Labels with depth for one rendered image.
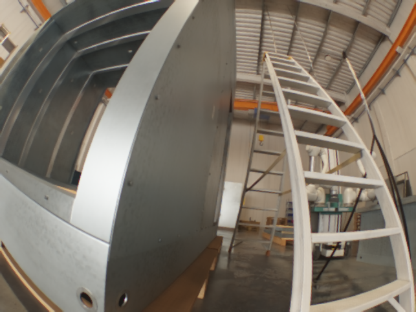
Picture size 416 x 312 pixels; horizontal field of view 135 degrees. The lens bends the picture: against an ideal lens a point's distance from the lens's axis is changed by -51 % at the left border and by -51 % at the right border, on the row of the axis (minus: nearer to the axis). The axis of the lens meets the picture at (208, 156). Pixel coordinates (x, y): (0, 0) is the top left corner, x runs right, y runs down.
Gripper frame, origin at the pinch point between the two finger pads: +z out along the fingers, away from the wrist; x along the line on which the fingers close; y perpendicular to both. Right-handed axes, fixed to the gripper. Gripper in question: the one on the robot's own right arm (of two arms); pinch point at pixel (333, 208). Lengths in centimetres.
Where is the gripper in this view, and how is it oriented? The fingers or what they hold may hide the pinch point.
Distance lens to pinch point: 232.7
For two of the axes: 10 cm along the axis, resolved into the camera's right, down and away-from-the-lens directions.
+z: -1.6, 9.3, -3.3
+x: -9.5, -0.5, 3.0
